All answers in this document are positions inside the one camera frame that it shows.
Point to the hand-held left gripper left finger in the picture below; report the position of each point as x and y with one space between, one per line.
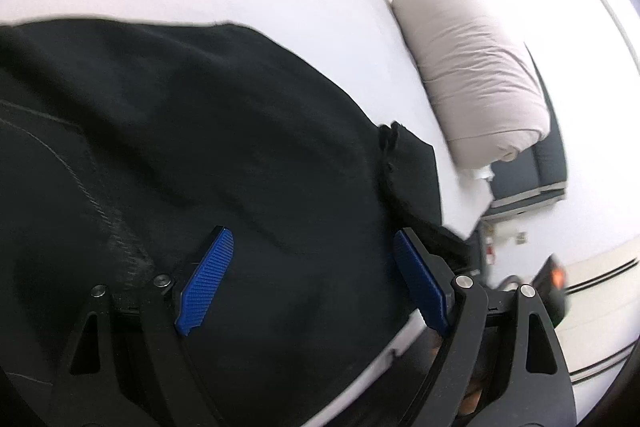
205 279

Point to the black pants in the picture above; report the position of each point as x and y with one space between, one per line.
225 132

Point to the rolled white duvet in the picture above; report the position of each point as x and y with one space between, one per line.
475 67

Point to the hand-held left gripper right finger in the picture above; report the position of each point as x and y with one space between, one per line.
420 282

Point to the metal wall socket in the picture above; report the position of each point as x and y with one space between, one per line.
521 237

